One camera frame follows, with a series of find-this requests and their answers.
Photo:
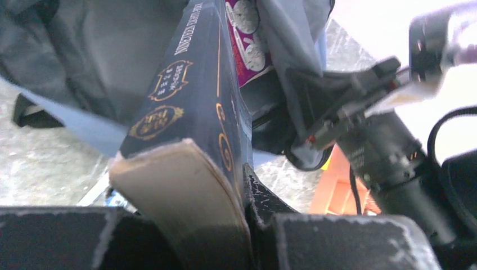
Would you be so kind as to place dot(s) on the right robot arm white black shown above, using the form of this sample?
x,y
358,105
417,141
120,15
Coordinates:
x,y
403,177

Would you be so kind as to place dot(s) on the dark blue book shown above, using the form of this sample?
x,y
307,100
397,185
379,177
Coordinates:
x,y
181,162

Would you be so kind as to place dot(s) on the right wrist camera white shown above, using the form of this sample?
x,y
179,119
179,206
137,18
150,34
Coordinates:
x,y
437,41

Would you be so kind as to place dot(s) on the orange plastic desk organizer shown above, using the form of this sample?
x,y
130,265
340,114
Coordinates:
x,y
333,194

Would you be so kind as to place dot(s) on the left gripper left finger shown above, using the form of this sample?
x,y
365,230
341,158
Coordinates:
x,y
80,238

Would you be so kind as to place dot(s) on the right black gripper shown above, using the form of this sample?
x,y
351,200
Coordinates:
x,y
356,111

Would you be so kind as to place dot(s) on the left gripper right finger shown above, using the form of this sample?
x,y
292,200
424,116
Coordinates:
x,y
282,238

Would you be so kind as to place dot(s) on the purple illustrated book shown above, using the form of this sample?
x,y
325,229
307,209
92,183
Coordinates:
x,y
250,48

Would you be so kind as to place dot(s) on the blue-grey backpack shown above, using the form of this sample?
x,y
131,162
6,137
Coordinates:
x,y
88,66

